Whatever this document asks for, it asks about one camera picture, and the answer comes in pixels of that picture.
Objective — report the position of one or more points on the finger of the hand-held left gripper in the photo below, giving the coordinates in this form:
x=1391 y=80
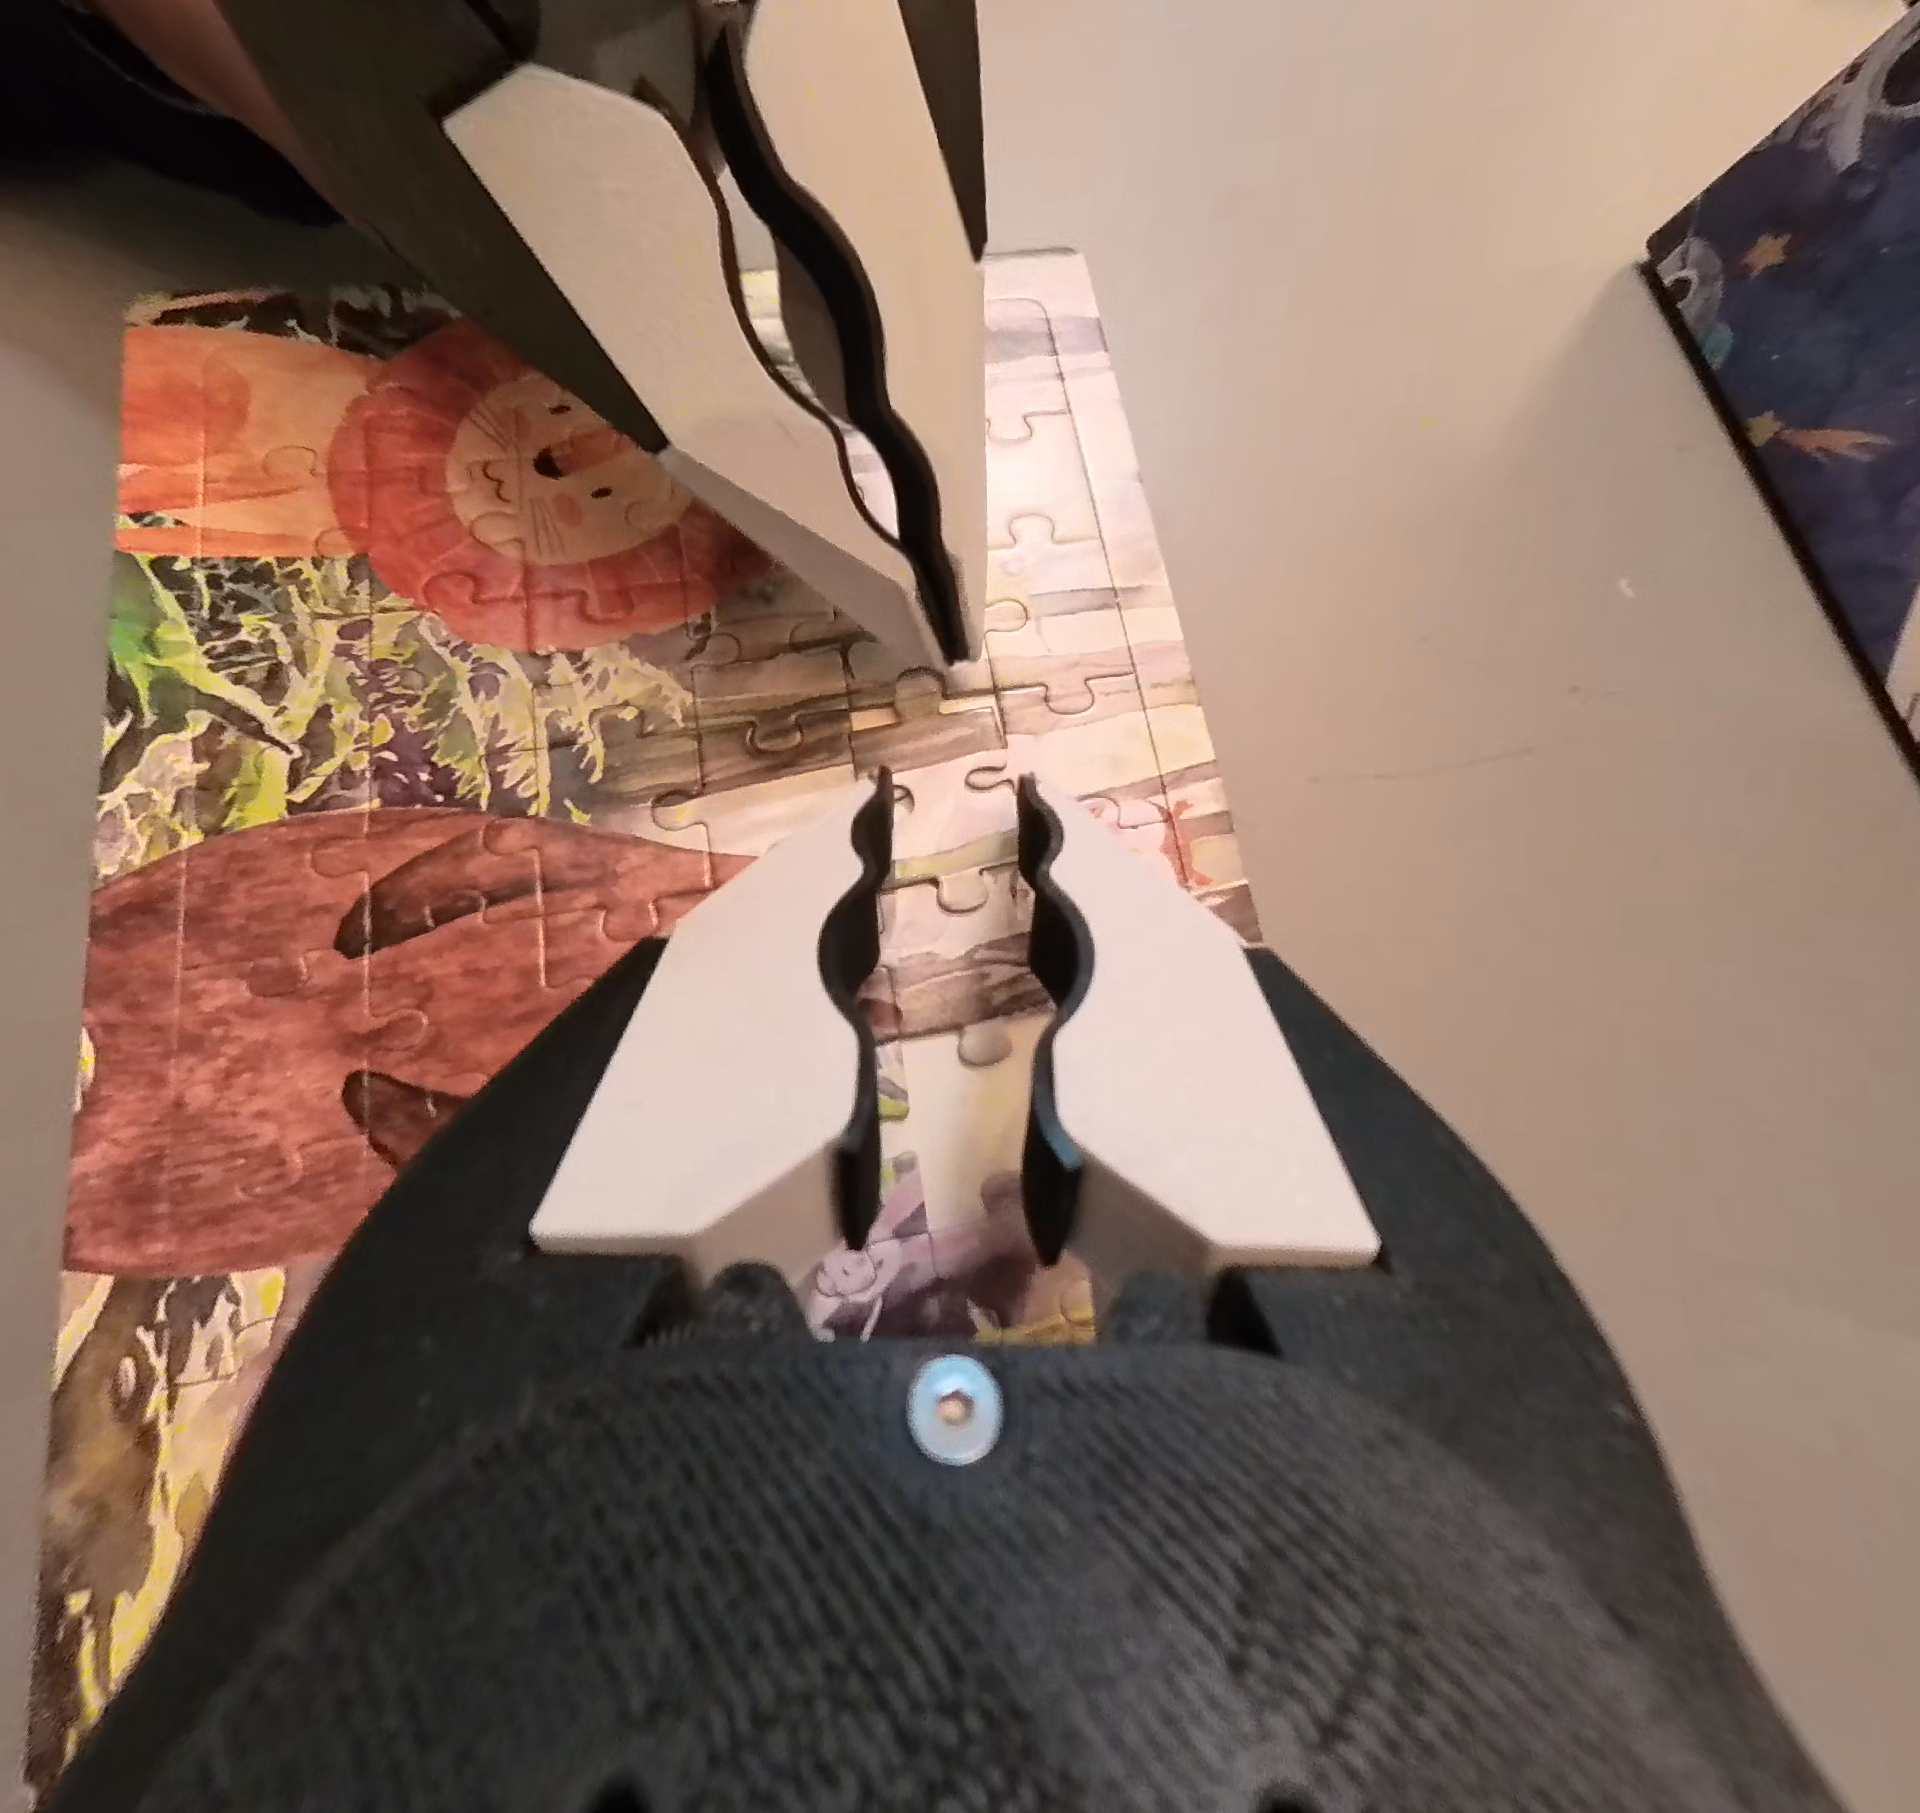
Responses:
x=630 y=283
x=885 y=193

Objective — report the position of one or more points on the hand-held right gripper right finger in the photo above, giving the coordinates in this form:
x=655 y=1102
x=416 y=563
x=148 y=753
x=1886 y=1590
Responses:
x=1200 y=1094

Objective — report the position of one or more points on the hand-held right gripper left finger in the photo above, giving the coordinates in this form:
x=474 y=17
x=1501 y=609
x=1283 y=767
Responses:
x=705 y=1094

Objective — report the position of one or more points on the forest animal jigsaw puzzle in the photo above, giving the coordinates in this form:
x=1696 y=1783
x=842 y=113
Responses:
x=374 y=867

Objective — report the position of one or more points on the illustrated puzzle box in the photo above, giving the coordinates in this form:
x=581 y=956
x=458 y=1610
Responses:
x=1816 y=389

